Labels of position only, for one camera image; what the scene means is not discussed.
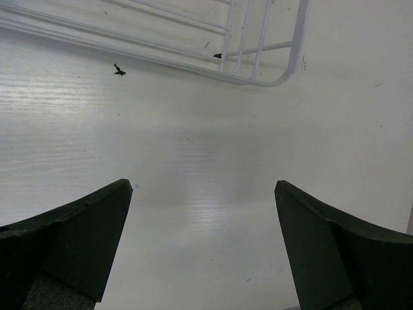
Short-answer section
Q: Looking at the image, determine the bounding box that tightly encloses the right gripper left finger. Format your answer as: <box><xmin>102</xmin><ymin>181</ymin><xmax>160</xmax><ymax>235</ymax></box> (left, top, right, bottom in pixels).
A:
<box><xmin>1</xmin><ymin>179</ymin><xmax>133</xmax><ymax>309</ymax></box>

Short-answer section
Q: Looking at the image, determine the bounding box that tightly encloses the white wire dish rack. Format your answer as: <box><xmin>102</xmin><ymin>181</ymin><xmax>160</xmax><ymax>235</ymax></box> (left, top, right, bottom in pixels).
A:
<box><xmin>1</xmin><ymin>0</ymin><xmax>310</xmax><ymax>87</ymax></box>

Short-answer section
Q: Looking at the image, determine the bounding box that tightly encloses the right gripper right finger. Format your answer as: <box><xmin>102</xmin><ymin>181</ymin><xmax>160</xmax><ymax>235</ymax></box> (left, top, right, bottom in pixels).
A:
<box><xmin>274</xmin><ymin>180</ymin><xmax>412</xmax><ymax>309</ymax></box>

